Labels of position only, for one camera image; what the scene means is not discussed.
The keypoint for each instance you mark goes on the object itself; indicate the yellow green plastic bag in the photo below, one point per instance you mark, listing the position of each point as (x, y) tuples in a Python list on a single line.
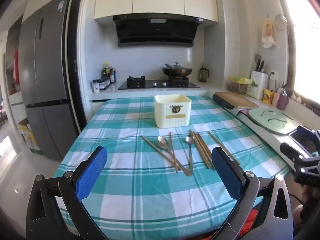
[(241, 80)]

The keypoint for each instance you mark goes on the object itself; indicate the cream ribbed utensil holder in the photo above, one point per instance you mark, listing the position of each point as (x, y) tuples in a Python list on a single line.
[(165, 115)]

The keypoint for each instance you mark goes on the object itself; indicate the grey spatula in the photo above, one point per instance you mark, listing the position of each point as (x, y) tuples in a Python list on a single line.
[(258, 58)]

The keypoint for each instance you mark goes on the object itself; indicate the black glass gas stove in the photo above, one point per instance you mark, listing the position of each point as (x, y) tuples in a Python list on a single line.
[(157, 83)]

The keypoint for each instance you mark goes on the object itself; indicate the clear spice jar black lid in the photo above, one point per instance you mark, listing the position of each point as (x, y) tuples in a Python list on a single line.
[(104, 82), (100, 83), (108, 81)]

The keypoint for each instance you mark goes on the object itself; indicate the hanging patterned oven mitt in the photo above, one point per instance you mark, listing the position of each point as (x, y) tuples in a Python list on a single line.
[(268, 33)]

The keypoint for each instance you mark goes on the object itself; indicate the white framed dark grille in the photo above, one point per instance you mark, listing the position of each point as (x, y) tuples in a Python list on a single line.
[(303, 143)]

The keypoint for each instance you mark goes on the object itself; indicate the yellow printed packet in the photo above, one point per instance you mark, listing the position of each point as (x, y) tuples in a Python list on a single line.
[(267, 96)]

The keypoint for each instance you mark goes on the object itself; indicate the pink pot mat black trim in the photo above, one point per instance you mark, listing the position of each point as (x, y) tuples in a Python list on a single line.
[(243, 112)]

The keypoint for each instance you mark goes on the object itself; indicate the pale green appliance lid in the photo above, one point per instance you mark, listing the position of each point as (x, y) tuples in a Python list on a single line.
[(270, 122)]

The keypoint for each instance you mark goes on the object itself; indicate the grey steel refrigerator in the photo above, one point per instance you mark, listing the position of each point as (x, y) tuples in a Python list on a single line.
[(50, 67)]

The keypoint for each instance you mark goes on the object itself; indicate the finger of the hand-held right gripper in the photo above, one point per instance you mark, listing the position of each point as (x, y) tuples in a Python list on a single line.
[(290, 151), (306, 131)]

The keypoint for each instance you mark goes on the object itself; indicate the glass wok lid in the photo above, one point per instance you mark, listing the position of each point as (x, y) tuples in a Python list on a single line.
[(177, 67)]

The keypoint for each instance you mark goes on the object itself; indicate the purple soap dispenser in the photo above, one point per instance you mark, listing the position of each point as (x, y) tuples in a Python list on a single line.
[(282, 101)]

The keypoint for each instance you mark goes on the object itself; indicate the black cushion pad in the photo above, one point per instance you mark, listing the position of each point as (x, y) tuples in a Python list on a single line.
[(222, 101)]

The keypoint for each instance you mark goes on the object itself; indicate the white knife block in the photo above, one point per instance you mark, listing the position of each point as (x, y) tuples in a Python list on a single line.
[(258, 86)]

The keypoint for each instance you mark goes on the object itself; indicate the red wall hanging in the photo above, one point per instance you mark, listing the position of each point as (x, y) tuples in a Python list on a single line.
[(16, 66)]

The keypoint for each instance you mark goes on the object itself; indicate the person's right hand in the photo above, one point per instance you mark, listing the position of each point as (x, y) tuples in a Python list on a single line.
[(310, 197)]

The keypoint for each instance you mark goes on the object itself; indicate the dark wok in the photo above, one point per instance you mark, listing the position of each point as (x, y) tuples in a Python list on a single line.
[(177, 73)]

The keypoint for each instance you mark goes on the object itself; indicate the bright window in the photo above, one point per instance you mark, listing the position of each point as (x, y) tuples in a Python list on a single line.
[(305, 42)]

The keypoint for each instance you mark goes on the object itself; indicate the printed cardboard box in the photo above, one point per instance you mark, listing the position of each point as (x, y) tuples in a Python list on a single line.
[(28, 137)]

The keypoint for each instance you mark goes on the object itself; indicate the wooden cutting board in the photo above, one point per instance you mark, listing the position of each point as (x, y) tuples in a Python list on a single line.
[(237, 100)]

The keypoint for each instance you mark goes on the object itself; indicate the pink cup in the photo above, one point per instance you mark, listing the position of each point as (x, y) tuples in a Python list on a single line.
[(275, 100)]

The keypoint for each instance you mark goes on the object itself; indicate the steel spoon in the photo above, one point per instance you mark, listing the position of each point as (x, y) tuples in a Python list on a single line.
[(190, 140), (163, 143)]

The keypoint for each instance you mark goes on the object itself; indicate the teal white checked tablecloth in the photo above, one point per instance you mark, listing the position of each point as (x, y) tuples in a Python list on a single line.
[(140, 192)]

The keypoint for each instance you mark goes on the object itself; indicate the bamboo chopstick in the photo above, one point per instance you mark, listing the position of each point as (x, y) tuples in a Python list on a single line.
[(213, 138), (152, 145), (202, 152), (172, 152), (207, 152), (199, 152), (210, 152)]

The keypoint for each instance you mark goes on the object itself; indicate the white label spice jar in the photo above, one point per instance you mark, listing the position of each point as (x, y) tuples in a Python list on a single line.
[(95, 86)]

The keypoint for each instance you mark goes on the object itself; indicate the yellow capped oil bottle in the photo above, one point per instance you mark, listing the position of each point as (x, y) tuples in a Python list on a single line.
[(106, 71)]

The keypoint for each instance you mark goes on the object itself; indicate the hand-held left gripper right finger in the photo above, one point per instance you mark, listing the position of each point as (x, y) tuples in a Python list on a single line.
[(226, 172)]

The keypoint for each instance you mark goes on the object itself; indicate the black range hood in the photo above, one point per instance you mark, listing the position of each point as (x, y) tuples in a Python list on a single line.
[(155, 30)]

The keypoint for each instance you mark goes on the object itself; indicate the dark sauce bottle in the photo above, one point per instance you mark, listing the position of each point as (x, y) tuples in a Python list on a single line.
[(112, 76)]

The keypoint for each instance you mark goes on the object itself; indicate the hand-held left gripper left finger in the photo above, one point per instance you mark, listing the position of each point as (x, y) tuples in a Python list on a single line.
[(91, 170)]

